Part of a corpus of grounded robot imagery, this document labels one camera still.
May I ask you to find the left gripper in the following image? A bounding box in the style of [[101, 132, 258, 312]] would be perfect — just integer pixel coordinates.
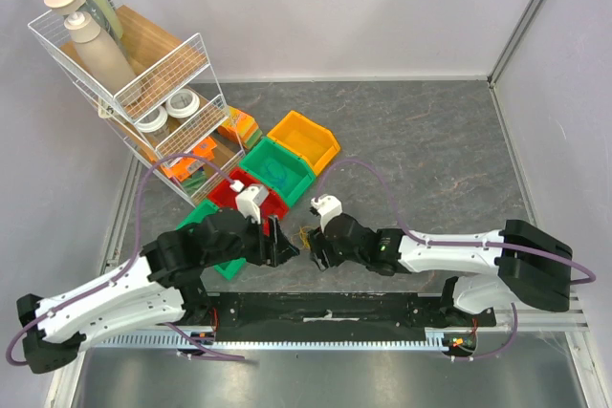
[[207, 211, 300, 267]]

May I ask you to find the blue wire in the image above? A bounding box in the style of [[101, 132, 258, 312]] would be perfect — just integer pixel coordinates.
[[260, 157, 294, 189]]

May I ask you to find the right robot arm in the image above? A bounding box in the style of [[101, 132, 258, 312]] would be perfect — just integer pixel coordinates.
[[308, 213, 572, 326]]

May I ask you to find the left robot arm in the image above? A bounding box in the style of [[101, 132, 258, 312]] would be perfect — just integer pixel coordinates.
[[13, 208, 299, 374]]

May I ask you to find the green bin upper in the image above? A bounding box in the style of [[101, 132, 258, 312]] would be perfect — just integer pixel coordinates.
[[239, 138, 316, 207]]

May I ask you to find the green bin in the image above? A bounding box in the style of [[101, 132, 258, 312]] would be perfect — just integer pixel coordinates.
[[239, 138, 316, 207], [177, 200, 246, 281]]

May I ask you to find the red plastic bin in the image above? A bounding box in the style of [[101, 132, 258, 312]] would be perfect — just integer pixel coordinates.
[[208, 166, 289, 220]]

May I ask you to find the green bin lower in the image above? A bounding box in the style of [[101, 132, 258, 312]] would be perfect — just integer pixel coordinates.
[[177, 200, 246, 281]]

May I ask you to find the yellow plastic bin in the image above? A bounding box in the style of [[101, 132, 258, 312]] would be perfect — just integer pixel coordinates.
[[268, 111, 340, 176]]

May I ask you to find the orange snack box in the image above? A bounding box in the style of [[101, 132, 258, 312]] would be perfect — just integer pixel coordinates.
[[161, 137, 217, 183]]

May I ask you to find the white lid jar right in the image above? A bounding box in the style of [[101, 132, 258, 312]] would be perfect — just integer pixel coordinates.
[[164, 88, 200, 124]]

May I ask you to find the white lid jar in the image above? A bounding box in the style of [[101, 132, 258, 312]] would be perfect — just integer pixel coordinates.
[[164, 88, 200, 124], [136, 106, 170, 145]]

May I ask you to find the white lid jar left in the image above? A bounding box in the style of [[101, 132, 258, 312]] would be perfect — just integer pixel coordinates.
[[136, 106, 170, 145]]

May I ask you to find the beige pump bottle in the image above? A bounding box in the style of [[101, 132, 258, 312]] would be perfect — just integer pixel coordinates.
[[64, 11, 142, 106]]

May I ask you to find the green bottle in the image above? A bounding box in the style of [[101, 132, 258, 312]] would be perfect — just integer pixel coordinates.
[[87, 0, 123, 42]]

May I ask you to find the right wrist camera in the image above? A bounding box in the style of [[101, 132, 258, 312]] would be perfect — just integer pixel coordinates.
[[311, 194, 342, 230]]

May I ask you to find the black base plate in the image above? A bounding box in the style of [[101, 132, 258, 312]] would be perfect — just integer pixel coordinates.
[[210, 292, 496, 333]]

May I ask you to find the slotted cable duct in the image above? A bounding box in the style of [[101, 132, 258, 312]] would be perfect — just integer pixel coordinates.
[[98, 327, 479, 350]]

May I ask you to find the white wire shelf rack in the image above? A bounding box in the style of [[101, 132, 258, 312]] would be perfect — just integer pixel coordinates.
[[29, 0, 244, 205]]

